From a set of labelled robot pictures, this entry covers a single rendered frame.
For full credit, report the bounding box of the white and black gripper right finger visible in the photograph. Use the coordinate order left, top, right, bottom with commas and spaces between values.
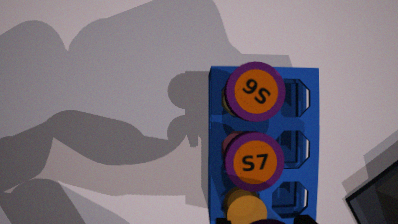
293, 214, 318, 224

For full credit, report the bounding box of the blue tube rack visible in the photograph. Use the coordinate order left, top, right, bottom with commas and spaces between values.
208, 66, 320, 224

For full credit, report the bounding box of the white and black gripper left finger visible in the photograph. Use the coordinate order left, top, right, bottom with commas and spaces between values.
216, 218, 232, 224

